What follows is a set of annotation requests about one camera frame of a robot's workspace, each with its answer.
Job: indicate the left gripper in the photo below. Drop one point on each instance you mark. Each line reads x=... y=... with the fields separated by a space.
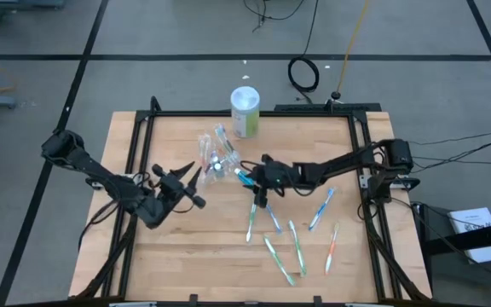
x=173 y=187

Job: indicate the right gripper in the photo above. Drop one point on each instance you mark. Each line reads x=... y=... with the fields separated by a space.
x=275 y=175

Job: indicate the blue mouthwash bottle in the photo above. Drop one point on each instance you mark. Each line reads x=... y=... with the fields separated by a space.
x=218 y=167
x=243 y=177

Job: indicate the green white toothbrush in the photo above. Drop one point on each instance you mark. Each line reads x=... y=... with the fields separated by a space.
x=250 y=226
x=279 y=260

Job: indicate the clear plastic bag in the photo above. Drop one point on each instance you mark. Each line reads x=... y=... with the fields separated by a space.
x=228 y=164

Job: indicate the purple blue toothbrush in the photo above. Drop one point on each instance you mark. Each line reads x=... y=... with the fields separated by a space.
x=224 y=138

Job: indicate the clear bag of toothbrushes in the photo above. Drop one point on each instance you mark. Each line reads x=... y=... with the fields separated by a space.
x=297 y=249

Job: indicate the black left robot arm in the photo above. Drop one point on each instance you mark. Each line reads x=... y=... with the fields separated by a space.
x=100 y=175

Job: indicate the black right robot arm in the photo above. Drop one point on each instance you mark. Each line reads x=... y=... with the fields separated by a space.
x=339 y=164

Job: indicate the white green wipes canister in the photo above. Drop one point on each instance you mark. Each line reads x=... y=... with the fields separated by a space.
x=245 y=115

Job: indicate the black flat bar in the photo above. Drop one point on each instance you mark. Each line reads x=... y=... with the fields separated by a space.
x=356 y=106

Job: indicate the black side stand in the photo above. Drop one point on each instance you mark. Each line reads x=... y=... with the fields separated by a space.
x=454 y=241

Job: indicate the white booklet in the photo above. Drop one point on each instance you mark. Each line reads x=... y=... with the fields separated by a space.
x=469 y=217

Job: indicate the black aluminium table frame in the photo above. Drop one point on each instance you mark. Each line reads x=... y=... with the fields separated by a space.
x=194 y=114

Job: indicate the white bracket plate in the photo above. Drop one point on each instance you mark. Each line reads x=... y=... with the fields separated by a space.
x=132 y=304
x=369 y=305

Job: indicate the grey equipment frame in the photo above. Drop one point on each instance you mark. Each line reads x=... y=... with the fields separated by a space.
x=24 y=4

